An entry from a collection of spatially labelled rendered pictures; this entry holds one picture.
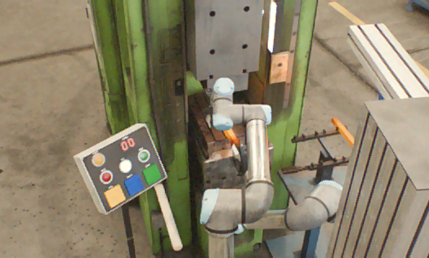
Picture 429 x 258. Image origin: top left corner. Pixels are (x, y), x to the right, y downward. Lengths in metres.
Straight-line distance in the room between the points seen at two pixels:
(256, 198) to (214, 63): 0.79
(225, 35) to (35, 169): 2.24
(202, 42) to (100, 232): 1.72
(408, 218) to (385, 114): 0.21
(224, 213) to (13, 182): 2.51
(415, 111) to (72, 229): 2.77
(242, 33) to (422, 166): 1.39
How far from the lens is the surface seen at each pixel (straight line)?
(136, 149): 2.27
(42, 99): 4.69
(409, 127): 1.03
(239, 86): 2.35
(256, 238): 3.13
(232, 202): 1.65
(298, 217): 1.95
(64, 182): 3.82
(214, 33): 2.15
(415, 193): 0.91
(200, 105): 2.73
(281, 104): 2.71
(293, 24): 2.47
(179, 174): 2.80
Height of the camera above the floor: 2.64
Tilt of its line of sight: 40 degrees down
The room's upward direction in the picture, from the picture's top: straight up
